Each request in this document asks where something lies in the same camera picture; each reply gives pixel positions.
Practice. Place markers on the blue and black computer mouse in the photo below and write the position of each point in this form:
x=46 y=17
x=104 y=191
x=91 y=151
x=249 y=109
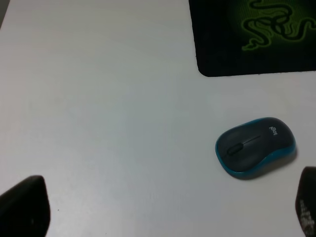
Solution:
x=247 y=149

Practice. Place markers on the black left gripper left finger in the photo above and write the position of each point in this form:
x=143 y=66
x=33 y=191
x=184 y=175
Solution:
x=25 y=209

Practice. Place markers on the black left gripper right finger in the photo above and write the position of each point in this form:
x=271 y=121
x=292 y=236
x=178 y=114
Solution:
x=305 y=203

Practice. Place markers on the black green mouse pad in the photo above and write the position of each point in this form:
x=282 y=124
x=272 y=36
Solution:
x=246 y=37

